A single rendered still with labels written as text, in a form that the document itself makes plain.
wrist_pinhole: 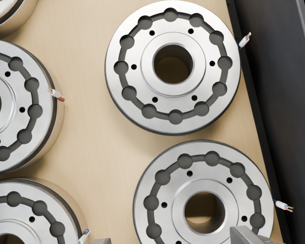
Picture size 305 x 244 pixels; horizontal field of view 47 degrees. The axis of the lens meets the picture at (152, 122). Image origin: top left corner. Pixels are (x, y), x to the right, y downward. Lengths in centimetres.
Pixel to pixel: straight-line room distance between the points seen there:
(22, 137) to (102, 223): 9
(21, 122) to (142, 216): 11
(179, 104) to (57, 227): 13
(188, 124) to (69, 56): 12
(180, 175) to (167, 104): 5
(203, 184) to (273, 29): 11
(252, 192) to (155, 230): 8
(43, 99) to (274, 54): 17
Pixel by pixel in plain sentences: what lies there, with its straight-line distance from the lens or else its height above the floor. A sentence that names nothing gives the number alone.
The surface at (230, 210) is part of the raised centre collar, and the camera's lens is 26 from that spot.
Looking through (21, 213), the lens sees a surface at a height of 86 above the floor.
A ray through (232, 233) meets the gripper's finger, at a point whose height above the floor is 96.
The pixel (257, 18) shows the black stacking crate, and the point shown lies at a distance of 27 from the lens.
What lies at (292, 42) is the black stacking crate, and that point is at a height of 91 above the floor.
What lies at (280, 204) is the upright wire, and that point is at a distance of 27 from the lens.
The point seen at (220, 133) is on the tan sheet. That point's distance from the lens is 29.
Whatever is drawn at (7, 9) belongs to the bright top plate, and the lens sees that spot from 30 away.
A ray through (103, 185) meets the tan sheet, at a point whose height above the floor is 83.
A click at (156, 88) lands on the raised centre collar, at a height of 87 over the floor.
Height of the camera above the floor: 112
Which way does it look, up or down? 86 degrees down
